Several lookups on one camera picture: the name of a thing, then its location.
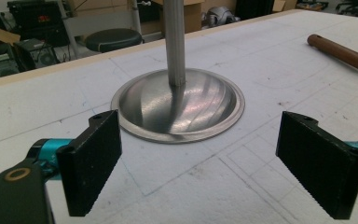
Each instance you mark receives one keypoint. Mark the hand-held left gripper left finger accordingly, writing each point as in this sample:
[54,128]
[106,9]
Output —
[87,161]

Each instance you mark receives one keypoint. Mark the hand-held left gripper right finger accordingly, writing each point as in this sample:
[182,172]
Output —
[320,161]

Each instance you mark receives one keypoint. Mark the steel stand with round base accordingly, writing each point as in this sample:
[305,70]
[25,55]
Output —
[177,102]

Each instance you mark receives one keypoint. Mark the black computer case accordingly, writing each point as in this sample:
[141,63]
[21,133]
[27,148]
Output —
[35,54]

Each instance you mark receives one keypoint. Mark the black round stool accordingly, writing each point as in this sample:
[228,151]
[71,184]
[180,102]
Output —
[113,39]

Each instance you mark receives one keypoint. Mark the black electronic device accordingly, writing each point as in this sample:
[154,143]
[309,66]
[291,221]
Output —
[35,21]

